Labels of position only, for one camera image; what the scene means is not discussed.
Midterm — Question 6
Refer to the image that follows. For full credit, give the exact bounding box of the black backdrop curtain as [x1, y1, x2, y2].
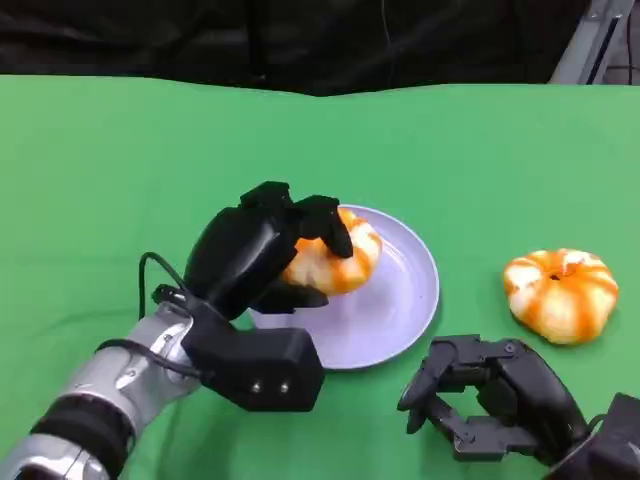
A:
[0, 0, 591, 97]

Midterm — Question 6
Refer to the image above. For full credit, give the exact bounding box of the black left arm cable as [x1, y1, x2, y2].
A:
[137, 251, 192, 321]
[93, 338, 216, 379]

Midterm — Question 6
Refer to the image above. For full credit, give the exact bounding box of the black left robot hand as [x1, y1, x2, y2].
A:
[182, 180, 355, 322]

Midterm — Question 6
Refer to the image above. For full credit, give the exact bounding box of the orange white toy bread roll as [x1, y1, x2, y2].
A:
[503, 248, 620, 346]
[281, 208, 384, 296]

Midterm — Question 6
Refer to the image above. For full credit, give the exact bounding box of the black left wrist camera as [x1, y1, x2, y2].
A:
[180, 303, 327, 413]

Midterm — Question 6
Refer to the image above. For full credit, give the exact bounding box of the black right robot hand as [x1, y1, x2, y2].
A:
[397, 334, 589, 464]

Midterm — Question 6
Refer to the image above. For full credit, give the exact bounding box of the green table cloth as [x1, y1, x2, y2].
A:
[0, 73, 640, 480]

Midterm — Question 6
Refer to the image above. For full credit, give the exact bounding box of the lilac plate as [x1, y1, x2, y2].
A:
[247, 203, 441, 372]

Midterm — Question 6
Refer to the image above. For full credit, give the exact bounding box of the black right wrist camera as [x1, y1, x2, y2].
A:
[544, 392, 640, 480]

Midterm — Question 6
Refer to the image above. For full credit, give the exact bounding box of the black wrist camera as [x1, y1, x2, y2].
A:
[180, 303, 327, 413]
[544, 392, 640, 480]

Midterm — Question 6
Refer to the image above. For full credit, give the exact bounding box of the grey metal frame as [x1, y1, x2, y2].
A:
[548, 0, 640, 85]

